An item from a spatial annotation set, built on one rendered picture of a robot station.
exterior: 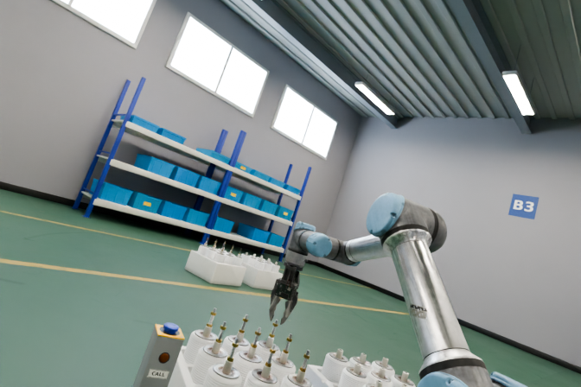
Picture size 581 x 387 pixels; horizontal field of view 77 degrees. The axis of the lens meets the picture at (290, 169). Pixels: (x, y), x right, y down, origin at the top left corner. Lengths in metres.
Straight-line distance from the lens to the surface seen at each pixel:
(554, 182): 7.64
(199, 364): 1.21
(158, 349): 1.06
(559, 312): 7.28
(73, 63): 5.88
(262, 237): 6.74
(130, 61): 6.11
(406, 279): 0.84
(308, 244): 1.23
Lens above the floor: 0.67
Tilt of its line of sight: 9 degrees up
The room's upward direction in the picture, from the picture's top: 18 degrees clockwise
